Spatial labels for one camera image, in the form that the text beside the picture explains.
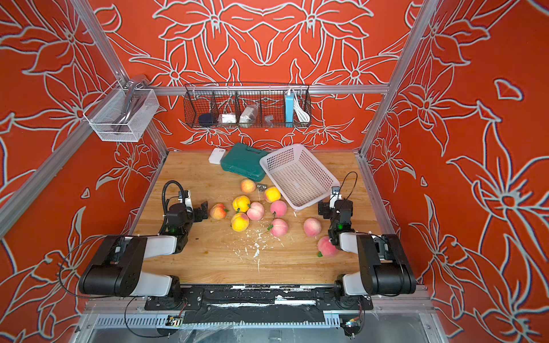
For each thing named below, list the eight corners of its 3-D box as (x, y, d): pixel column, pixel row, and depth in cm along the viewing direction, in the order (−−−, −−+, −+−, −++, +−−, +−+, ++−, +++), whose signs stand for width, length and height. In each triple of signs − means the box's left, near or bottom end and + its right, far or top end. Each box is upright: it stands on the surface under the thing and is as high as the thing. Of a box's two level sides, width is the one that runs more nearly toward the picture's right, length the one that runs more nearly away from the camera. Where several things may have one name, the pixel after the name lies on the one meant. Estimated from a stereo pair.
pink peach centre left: (247, 219, 94) (245, 213, 90) (253, 206, 99) (252, 200, 94) (260, 224, 93) (259, 218, 88) (266, 210, 97) (265, 204, 93)
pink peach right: (304, 238, 89) (306, 232, 85) (303, 223, 93) (304, 217, 89) (320, 238, 89) (322, 232, 85) (317, 223, 93) (319, 217, 89)
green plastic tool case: (217, 167, 113) (216, 162, 110) (235, 145, 123) (234, 141, 121) (261, 183, 106) (260, 178, 103) (275, 158, 116) (275, 154, 114)
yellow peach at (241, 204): (233, 214, 96) (231, 208, 91) (235, 201, 100) (233, 195, 96) (250, 214, 96) (248, 208, 91) (251, 201, 100) (250, 195, 96)
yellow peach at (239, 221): (232, 233, 90) (230, 227, 86) (234, 218, 95) (232, 212, 90) (248, 233, 90) (247, 227, 86) (249, 218, 95) (248, 212, 90)
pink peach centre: (269, 212, 96) (269, 206, 92) (276, 203, 99) (276, 197, 95) (280, 220, 94) (280, 214, 89) (287, 211, 97) (288, 205, 92)
